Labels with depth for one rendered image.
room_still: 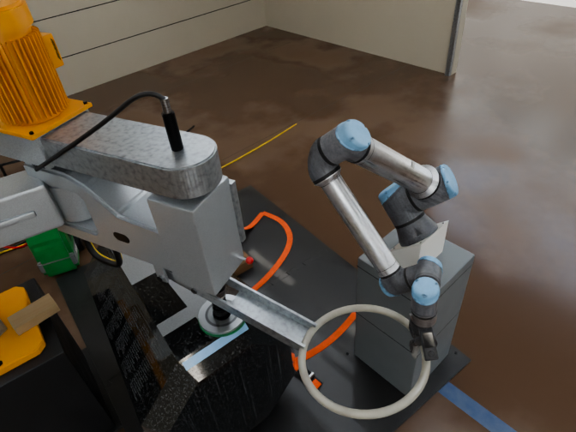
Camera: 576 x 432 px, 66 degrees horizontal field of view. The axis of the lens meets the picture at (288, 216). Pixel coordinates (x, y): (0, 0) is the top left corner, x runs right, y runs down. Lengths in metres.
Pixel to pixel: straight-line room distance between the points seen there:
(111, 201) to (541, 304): 2.70
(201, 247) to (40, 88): 0.78
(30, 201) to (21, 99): 0.42
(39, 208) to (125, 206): 0.38
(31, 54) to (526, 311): 3.00
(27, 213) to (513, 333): 2.73
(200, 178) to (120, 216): 0.48
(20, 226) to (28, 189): 0.17
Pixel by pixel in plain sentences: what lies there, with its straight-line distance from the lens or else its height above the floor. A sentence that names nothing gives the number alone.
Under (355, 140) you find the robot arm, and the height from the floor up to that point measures 1.66.
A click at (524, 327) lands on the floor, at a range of 3.22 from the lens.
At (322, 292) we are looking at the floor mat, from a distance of 3.15.
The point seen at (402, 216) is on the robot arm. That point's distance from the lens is 2.06.
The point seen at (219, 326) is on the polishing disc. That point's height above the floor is 0.85.
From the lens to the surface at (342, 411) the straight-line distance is 1.64.
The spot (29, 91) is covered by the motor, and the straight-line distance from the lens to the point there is 1.80.
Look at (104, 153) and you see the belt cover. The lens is 1.58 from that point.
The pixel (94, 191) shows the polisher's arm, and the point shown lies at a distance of 1.82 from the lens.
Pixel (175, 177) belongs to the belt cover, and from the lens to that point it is 1.41.
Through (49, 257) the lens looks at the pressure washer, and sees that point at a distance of 3.79.
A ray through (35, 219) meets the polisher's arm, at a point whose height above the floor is 1.34.
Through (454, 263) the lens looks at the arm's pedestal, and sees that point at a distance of 2.24.
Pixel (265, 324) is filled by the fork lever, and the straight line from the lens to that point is 1.80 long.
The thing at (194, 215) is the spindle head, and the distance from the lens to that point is 1.46.
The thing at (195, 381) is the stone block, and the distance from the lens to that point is 2.00.
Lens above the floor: 2.41
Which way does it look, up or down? 40 degrees down
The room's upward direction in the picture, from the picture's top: 6 degrees counter-clockwise
